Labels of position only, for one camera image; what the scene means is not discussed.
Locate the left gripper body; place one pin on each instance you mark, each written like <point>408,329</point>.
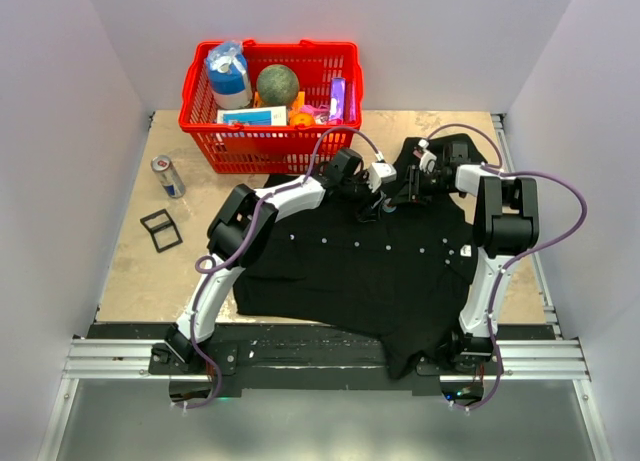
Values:
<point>358,192</point>

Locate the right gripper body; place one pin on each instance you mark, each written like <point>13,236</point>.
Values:
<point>432,183</point>

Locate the black button shirt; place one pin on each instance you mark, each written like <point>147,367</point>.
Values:
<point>402,278</point>

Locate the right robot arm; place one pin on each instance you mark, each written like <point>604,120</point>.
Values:
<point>505,228</point>

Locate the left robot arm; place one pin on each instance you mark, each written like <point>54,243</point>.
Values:
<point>238,236</point>

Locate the pink toy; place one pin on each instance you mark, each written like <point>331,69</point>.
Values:
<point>320,114</point>

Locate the orange toy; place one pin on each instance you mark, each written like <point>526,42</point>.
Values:
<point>301,114</point>

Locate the purple package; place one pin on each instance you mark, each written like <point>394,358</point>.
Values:
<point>341,102</point>

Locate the white blue box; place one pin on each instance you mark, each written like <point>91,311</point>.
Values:
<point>269,116</point>

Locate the red plastic basket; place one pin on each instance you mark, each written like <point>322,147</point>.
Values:
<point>265,149</point>

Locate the grey green ball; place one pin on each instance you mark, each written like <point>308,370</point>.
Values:
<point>277,85</point>

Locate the blue white wrapped roll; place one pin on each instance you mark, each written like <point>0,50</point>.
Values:
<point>228,75</point>

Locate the silver blue drink can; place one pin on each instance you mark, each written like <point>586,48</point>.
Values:
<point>164,169</point>

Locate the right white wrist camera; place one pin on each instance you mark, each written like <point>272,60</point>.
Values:
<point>427,159</point>

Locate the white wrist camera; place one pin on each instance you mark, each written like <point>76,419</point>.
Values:
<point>427,159</point>
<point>379,173</point>

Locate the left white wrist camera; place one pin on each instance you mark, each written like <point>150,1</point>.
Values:
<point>379,173</point>

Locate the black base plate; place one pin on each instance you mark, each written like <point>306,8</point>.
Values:
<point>298,357</point>

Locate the black square frame stand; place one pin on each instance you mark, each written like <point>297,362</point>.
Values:
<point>162,229</point>

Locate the aluminium frame rail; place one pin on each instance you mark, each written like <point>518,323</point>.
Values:
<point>130,359</point>

